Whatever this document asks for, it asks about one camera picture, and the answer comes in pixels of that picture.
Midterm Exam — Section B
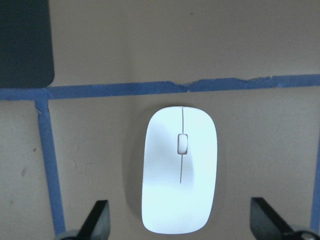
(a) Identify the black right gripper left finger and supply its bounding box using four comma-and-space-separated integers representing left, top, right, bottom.
77, 200, 110, 240

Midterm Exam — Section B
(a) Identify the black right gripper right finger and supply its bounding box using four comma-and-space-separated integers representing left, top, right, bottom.
250, 197, 302, 240

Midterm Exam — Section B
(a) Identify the white computer mouse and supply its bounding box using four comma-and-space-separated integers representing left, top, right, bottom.
141, 106, 218, 235

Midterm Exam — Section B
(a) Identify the black mousepad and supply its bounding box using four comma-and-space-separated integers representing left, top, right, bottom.
0, 0, 55, 89

